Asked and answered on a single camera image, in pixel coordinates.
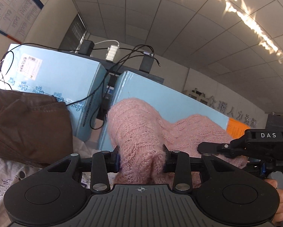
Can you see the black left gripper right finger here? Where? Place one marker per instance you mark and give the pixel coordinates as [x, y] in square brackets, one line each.
[178, 162]

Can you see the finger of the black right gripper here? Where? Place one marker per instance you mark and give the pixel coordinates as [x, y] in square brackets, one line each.
[215, 148]

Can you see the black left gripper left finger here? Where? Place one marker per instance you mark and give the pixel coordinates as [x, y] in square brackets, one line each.
[104, 162]

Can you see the pink knitted sweater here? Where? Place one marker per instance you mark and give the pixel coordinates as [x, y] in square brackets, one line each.
[141, 134]

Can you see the orange printed carton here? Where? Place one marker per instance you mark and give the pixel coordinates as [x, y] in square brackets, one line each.
[235, 128]

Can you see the wooden glass cabinet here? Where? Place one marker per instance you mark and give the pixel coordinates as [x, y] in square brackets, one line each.
[195, 94]

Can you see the right light blue carton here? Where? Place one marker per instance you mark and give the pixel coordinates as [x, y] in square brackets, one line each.
[171, 105]

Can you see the light blue carton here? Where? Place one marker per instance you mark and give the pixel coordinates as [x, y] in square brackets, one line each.
[171, 105]
[72, 79]

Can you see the brown fabric garment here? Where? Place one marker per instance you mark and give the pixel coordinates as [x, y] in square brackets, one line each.
[35, 129]

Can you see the left light blue carton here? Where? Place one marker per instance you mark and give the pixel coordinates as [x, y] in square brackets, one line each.
[72, 79]

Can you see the pink patterned bed sheet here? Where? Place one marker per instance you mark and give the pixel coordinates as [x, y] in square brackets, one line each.
[12, 172]

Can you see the black power adapter right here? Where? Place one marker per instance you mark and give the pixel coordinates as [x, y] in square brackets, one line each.
[147, 63]

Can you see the black power adapter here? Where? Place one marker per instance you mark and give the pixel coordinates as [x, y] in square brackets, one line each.
[86, 47]
[147, 63]

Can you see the white power strip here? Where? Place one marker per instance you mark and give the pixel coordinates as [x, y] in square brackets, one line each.
[111, 53]

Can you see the black power adapter left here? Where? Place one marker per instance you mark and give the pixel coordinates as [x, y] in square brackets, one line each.
[86, 47]

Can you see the wall notice board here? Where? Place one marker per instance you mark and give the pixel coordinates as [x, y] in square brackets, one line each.
[17, 17]

